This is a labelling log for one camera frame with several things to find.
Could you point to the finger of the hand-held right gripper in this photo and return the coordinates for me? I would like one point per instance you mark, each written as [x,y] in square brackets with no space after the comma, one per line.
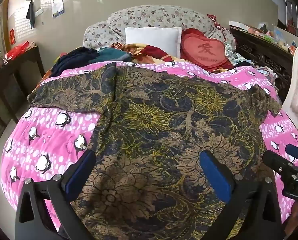
[296,153]
[275,160]

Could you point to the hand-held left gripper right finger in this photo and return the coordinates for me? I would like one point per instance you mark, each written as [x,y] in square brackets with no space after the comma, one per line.
[215,173]

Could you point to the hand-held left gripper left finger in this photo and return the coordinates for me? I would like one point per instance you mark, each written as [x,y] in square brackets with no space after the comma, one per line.
[81,172]

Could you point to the dark yellow floral shirt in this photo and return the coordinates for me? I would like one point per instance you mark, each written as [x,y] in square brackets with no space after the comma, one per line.
[151,120]

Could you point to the navy clothes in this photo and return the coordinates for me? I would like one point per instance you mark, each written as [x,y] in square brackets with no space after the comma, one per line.
[73,57]

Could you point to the pink penguin print blanket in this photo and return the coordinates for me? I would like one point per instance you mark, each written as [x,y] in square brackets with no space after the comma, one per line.
[51,135]

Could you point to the carved dark wooden cabinet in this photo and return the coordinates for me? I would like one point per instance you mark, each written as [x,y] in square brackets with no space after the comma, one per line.
[264,53]

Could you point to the light blue cloth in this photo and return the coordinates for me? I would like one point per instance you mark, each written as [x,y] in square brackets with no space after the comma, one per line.
[230,52]

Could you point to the clutter of small toys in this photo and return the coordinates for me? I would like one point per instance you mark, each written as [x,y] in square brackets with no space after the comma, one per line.
[274,36]

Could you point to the teal cloth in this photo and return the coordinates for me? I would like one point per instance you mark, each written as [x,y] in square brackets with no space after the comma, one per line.
[111,53]

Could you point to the red heart cushion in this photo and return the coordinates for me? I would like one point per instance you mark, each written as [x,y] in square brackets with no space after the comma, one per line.
[204,50]

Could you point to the dark wooden table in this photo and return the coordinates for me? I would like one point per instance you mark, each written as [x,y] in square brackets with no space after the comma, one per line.
[13,66]

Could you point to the red bag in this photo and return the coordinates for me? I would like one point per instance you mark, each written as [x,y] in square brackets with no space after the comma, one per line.
[16,50]

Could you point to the orange red patterned quilt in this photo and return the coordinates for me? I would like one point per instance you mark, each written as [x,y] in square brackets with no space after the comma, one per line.
[149,51]

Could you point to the white pillow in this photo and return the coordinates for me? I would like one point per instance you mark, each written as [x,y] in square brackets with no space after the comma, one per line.
[151,38]

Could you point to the red patterned cloth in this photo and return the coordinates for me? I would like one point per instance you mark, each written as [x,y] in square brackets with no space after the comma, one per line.
[215,21]

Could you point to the dark hanging cloth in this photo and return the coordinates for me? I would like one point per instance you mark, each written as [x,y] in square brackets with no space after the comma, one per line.
[31,12]

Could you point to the floral padded headboard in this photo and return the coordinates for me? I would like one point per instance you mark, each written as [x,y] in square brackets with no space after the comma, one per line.
[151,15]

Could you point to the red wall sign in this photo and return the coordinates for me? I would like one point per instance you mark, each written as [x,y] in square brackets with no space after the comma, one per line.
[12,36]

